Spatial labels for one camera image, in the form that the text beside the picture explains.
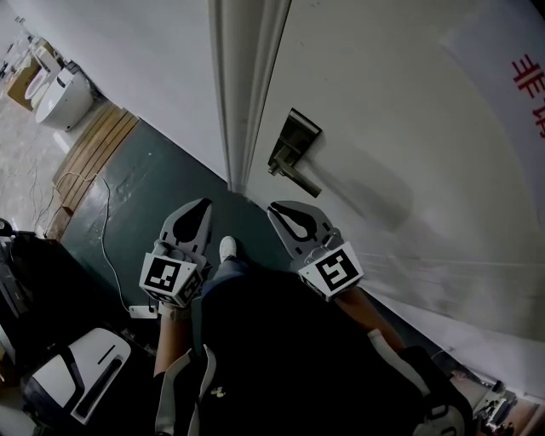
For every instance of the person's blue jeans leg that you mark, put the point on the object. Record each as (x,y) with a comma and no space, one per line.
(225,274)

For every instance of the wooden slatted platform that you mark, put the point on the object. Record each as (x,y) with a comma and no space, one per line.
(93,153)

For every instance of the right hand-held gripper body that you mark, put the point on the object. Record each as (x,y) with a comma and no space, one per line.
(332,272)

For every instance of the white paper sign red print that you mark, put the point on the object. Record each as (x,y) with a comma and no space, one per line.
(511,76)

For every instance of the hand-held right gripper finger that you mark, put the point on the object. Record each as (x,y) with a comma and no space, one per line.
(323,223)
(289,242)

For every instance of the brown cardboard box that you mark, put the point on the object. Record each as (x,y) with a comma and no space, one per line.
(19,89)

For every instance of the white and black appliance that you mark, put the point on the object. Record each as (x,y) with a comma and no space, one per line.
(76,370)

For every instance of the person's left forearm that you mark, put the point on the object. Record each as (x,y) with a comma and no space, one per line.
(172,345)

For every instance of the white toilet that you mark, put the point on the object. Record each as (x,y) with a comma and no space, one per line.
(40,72)
(64,102)

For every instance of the white shoe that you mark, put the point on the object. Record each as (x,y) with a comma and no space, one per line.
(227,248)

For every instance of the dark metal door lock plate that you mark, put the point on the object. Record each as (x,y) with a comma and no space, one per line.
(302,127)

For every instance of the person's black white-striped jacket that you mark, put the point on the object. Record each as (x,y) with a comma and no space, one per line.
(298,362)

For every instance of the person's right forearm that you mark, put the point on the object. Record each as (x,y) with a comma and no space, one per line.
(366,315)

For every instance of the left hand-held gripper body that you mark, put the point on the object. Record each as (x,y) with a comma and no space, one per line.
(168,277)

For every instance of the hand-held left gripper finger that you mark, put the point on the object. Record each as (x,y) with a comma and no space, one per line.
(204,238)
(168,227)

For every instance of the white power adapter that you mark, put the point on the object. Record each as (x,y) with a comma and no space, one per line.
(142,311)

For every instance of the white curved moulding ridge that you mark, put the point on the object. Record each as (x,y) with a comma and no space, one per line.
(247,85)

